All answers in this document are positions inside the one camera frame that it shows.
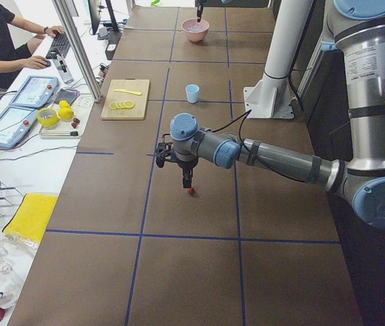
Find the yellow plastic knife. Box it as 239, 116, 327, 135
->
114, 88, 143, 96

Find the seated person black shirt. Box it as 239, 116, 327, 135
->
0, 4, 65, 91

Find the white tray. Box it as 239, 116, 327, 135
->
39, 115, 88, 139

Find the wooden cutting board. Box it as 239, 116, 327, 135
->
100, 79, 150, 121

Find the yellow lemon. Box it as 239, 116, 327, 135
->
58, 107, 74, 120
58, 100, 71, 109

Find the teach pendant far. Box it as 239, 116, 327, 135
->
10, 75, 59, 109

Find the clear plastic bag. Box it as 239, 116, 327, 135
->
0, 235, 39, 309

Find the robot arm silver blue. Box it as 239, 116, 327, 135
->
194, 0, 232, 22
155, 1, 385, 230

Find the black keyboard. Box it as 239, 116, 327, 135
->
45, 33, 71, 59

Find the teach pendant near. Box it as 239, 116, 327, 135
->
0, 105, 38, 149

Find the pink bowl with ice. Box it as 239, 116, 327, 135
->
181, 18, 210, 43

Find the clear water bottle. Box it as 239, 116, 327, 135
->
50, 50, 73, 84

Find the yellow cloth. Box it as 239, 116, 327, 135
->
2, 193, 58, 244

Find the light blue cup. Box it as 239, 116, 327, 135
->
185, 84, 200, 104

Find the red strawberry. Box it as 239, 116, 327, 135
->
187, 187, 195, 196

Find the aluminium frame post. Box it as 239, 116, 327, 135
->
52, 0, 102, 103

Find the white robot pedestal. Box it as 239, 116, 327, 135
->
243, 0, 313, 119

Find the yellow tape roll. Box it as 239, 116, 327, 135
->
37, 107, 59, 128

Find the teach pendant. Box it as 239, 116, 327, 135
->
0, 105, 38, 149
10, 75, 59, 109

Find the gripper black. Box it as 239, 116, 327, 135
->
178, 158, 198, 188

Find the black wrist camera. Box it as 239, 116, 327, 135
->
155, 133, 175, 168

